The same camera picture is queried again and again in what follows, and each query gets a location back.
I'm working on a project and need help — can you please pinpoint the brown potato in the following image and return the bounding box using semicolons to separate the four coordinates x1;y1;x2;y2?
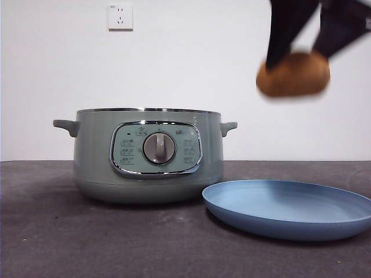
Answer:
256;52;331;98

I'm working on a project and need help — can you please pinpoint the blue round plate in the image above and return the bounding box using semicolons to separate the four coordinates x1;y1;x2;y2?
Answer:
202;179;371;242

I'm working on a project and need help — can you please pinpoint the green electric steamer pot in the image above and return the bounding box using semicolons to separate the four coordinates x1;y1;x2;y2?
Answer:
52;107;238;206

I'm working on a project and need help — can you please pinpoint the white wall socket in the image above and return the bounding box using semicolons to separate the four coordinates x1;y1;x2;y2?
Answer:
107;3;134;32

